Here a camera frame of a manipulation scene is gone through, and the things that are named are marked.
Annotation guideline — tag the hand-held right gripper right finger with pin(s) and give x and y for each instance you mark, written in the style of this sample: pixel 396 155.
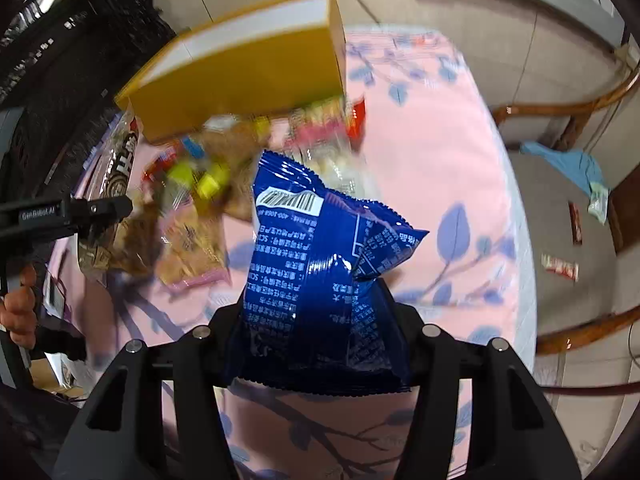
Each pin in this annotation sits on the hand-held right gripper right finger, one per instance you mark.
pixel 412 332

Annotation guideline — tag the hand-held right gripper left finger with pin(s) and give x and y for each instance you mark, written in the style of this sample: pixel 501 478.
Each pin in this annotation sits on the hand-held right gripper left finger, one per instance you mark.
pixel 217 332

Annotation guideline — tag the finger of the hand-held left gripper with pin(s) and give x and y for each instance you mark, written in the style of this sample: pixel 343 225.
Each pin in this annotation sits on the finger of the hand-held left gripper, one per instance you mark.
pixel 102 207

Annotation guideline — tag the heap of assorted snack packets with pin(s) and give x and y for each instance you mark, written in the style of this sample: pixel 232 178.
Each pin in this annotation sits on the heap of assorted snack packets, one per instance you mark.
pixel 200 182

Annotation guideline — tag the blue snack packet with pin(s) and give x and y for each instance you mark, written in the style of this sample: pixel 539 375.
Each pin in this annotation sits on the blue snack packet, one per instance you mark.
pixel 310 260

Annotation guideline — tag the yellow cardboard box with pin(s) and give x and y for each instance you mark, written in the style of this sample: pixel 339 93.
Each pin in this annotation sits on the yellow cardboard box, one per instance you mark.
pixel 240 85

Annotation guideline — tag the person's left hand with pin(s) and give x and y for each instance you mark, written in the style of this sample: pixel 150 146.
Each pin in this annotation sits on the person's left hand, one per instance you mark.
pixel 20 305

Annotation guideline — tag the red white snack packet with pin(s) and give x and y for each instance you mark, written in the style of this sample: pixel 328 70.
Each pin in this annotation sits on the red white snack packet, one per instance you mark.
pixel 560 266

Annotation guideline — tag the pink floral tablecloth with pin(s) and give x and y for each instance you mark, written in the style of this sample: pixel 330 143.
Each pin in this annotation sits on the pink floral tablecloth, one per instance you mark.
pixel 440 170

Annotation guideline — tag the dark carved wooden cabinet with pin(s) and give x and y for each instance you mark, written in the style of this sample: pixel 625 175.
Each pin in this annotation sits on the dark carved wooden cabinet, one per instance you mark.
pixel 75 35

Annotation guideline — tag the brown red snack bar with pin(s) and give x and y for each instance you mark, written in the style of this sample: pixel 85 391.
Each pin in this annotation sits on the brown red snack bar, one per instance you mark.
pixel 576 224

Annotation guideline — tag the white green snack packet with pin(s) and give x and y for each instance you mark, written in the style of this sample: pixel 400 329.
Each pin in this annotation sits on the white green snack packet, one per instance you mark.
pixel 598 202

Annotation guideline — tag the light blue cloth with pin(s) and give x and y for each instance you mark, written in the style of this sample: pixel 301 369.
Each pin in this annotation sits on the light blue cloth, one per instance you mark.
pixel 570 160

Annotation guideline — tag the wooden armchair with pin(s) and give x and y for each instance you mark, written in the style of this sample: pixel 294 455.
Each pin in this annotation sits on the wooden armchair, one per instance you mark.
pixel 545 108

